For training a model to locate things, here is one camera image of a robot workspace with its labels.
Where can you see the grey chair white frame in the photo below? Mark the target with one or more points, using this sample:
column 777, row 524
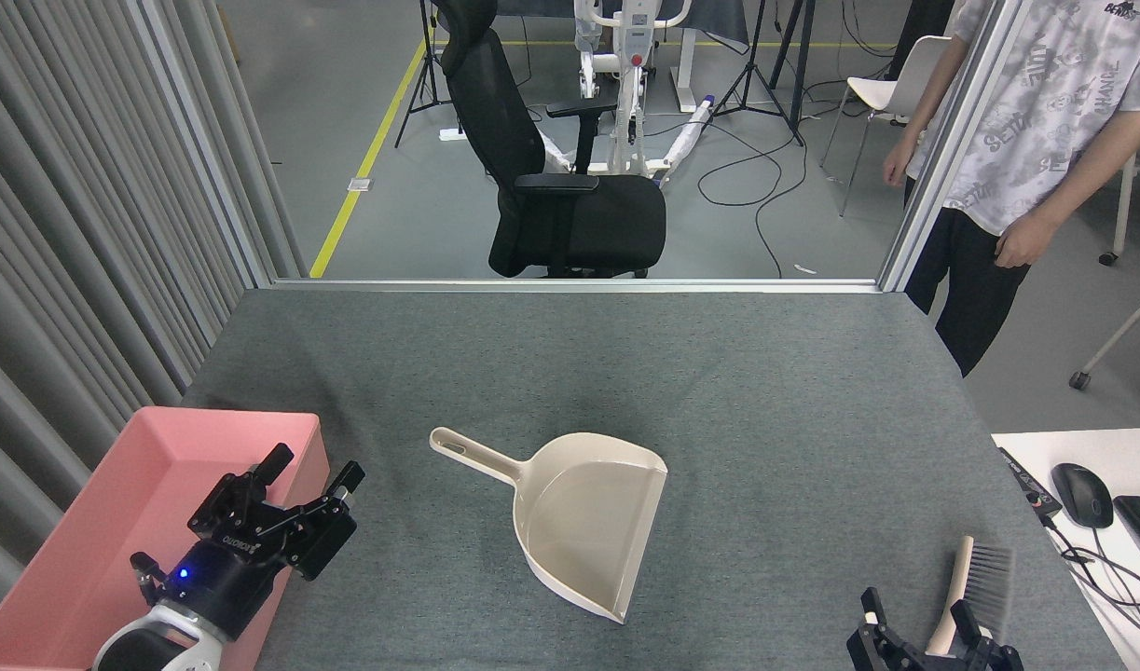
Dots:
column 1127, row 205
column 1119, row 331

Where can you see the white plastic chair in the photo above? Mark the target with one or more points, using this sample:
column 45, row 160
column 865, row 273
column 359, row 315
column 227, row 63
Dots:
column 868, row 93

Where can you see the silver frame rail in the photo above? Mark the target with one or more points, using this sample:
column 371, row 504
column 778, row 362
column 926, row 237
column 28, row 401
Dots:
column 579, row 285

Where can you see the black office chair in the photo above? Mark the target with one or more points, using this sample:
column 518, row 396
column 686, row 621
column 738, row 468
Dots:
column 579, row 224

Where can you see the grey floor outlet plate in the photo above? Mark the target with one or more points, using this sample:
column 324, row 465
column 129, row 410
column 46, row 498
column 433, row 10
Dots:
column 360, row 184

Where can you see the person's right forearm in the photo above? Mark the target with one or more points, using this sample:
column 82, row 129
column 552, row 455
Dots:
column 926, row 93

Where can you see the person's right hand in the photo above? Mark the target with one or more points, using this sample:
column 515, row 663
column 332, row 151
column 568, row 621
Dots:
column 901, row 166

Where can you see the black computer mouse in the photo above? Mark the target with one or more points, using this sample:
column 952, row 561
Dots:
column 1082, row 496

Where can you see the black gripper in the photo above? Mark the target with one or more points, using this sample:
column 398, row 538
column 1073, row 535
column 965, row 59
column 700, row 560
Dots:
column 940, row 664
column 220, row 582

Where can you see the person's left hand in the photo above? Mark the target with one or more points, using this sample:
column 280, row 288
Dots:
column 1024, row 242

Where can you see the slim black device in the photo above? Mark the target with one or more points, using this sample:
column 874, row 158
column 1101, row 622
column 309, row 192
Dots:
column 1028, row 482

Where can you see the white stand on wheels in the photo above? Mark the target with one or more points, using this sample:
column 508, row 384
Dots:
column 637, row 56

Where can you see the desk with dark cloth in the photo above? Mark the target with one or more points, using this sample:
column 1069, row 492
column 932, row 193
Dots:
column 719, row 19

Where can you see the black tripod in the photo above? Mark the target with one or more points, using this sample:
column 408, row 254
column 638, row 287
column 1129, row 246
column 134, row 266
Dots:
column 430, row 65
column 762, row 47

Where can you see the pink plastic bin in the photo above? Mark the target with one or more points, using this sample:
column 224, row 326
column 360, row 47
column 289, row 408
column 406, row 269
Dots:
column 85, row 522

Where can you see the beige plastic dustpan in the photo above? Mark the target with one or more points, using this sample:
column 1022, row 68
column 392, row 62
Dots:
column 588, row 522

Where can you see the person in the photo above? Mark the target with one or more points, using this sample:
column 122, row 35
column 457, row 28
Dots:
column 1045, row 93

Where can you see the white power strip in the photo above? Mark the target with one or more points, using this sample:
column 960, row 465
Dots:
column 452, row 135

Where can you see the beige hand brush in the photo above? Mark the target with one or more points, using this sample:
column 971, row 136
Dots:
column 987, row 578

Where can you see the person's left forearm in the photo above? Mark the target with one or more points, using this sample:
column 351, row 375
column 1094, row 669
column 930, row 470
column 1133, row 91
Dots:
column 1091, row 172

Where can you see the white side table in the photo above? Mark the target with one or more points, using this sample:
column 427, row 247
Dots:
column 1129, row 447

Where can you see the grey pleated curtain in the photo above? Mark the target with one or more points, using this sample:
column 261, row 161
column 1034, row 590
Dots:
column 66, row 186

